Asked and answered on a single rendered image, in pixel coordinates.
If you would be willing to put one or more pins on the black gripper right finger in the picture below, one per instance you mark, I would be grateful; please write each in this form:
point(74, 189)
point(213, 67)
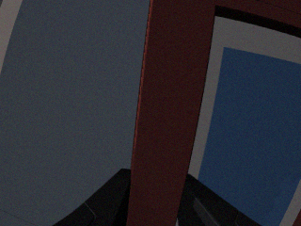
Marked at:
point(200, 206)

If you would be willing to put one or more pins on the dark grey flat panel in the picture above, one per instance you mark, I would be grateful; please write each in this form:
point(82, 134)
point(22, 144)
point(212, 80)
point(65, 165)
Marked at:
point(68, 95)

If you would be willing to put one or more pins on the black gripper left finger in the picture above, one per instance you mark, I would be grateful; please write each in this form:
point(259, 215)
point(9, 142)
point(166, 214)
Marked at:
point(107, 207)

